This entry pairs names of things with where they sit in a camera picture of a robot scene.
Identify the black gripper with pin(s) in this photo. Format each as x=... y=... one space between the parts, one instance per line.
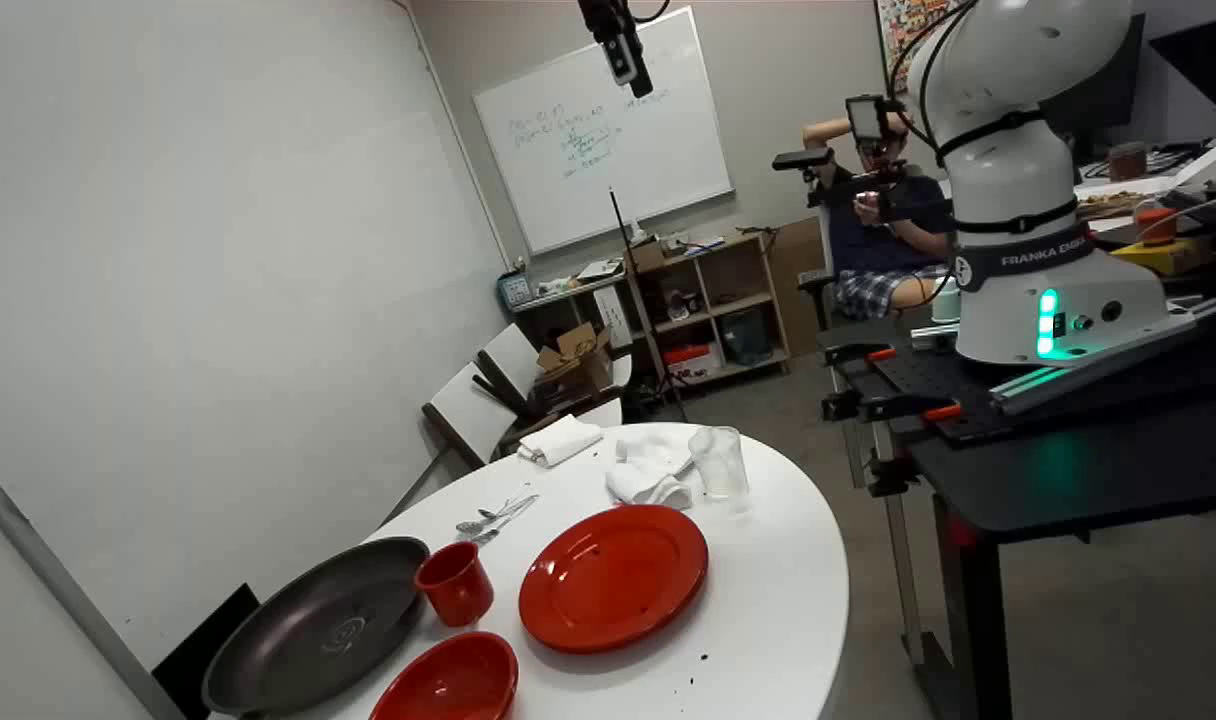
x=610 y=24

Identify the white towel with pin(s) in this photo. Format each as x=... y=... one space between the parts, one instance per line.
x=560 y=443
x=651 y=462

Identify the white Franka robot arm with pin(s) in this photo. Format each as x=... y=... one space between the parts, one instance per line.
x=1020 y=64

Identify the folded white towel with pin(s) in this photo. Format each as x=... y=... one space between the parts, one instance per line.
x=560 y=443

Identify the black VR headset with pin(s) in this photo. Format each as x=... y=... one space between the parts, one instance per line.
x=866 y=117

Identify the thin metal stand pole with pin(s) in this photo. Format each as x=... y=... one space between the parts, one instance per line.
x=642 y=304

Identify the dark side table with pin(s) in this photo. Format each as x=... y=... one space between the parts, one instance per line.
x=569 y=302

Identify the wooden cubby shelf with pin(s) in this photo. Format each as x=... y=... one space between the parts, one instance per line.
x=751 y=285

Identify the blue bag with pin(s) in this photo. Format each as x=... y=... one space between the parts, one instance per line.
x=514 y=289

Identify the seated person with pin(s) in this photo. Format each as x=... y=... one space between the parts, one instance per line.
x=903 y=213

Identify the orange clamp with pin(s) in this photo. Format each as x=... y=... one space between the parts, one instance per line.
x=885 y=354
x=940 y=412

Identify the clear plastic measuring cup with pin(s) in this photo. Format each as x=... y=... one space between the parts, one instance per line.
x=721 y=467

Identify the metal spoon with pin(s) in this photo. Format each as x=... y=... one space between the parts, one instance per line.
x=501 y=508

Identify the black table clamp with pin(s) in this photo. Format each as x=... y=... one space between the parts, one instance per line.
x=889 y=472

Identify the metal fork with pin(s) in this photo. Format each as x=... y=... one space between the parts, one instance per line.
x=488 y=530

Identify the red cloth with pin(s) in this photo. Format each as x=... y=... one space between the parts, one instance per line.
x=615 y=583

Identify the red mug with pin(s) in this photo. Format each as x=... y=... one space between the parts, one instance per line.
x=455 y=586

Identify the yellow object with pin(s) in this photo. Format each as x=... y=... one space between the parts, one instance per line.
x=1162 y=257

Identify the black monitor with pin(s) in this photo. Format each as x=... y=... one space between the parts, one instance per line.
x=1208 y=64

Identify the black desk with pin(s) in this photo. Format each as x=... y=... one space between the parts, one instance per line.
x=1103 y=462

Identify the red bowl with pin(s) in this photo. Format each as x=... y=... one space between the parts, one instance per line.
x=448 y=683

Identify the dark frying pan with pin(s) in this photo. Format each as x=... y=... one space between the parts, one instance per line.
x=314 y=625

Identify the black box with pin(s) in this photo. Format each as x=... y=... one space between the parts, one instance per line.
x=209 y=645

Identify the wall whiteboard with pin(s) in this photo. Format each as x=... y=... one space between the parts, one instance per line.
x=594 y=134

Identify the colourful wall poster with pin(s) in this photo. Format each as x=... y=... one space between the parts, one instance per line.
x=893 y=24

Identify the round white pedestal table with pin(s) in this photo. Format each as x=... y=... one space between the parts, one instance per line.
x=769 y=586

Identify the aluminium rail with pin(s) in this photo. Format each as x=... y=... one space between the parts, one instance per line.
x=1103 y=354

